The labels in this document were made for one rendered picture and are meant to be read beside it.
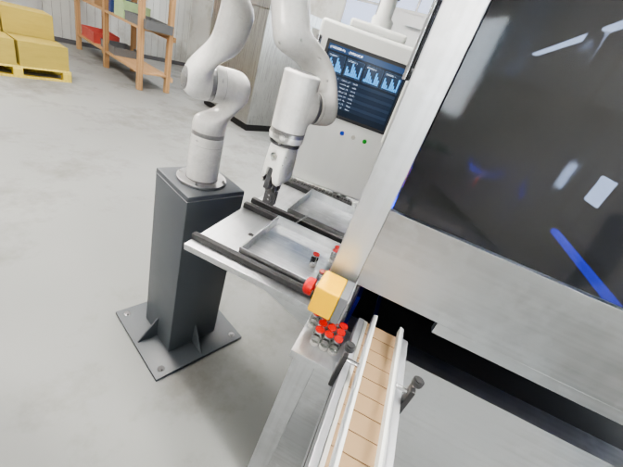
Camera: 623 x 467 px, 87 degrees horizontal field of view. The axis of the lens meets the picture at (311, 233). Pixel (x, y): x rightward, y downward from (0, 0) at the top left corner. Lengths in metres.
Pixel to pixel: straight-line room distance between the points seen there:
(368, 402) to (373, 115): 1.32
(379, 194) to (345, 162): 1.09
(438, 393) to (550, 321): 0.31
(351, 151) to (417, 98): 1.12
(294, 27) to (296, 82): 0.13
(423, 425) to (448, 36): 0.88
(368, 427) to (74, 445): 1.21
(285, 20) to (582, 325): 0.85
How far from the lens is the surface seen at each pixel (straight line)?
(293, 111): 0.77
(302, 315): 1.00
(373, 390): 0.70
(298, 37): 0.83
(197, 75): 1.19
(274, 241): 1.05
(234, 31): 1.14
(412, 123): 0.63
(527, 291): 0.75
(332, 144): 1.73
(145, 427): 1.63
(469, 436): 1.03
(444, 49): 0.63
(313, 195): 1.43
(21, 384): 1.81
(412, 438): 1.07
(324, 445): 0.61
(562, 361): 0.86
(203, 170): 1.31
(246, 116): 5.35
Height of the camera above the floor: 1.44
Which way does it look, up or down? 29 degrees down
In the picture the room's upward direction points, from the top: 20 degrees clockwise
